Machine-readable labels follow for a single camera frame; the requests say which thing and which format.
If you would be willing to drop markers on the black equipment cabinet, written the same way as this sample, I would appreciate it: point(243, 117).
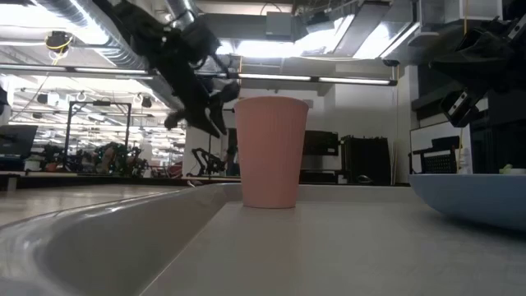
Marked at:
point(353, 158)

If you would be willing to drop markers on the dark computer monitor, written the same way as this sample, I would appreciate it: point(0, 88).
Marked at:
point(16, 146)

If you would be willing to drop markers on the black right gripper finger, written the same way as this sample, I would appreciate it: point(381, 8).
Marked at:
point(459, 107)

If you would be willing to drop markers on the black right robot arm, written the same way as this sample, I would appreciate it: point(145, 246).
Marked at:
point(481, 49)

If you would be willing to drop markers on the black background robot arm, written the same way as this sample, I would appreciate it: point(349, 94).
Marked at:
point(207, 161)

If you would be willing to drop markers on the black metal rack frame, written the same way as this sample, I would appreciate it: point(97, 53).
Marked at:
point(98, 104)

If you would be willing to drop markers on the grey plastic tray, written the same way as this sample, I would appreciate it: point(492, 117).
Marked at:
point(287, 255)

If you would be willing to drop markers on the pink ribbed cup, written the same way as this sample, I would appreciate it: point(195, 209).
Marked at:
point(271, 152)

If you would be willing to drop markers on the blue plate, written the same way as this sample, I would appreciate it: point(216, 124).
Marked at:
point(476, 201)

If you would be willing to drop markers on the long ceiling light bar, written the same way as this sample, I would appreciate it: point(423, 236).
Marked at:
point(312, 78)

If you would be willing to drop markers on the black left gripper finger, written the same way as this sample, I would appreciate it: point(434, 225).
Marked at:
point(193, 121)
point(224, 103)

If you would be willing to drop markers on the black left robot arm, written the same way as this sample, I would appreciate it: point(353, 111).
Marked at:
point(135, 29)

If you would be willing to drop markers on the silver ventilation duct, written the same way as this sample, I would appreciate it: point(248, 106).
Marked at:
point(119, 45)

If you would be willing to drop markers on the black mesh chair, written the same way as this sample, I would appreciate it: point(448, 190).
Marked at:
point(439, 158)

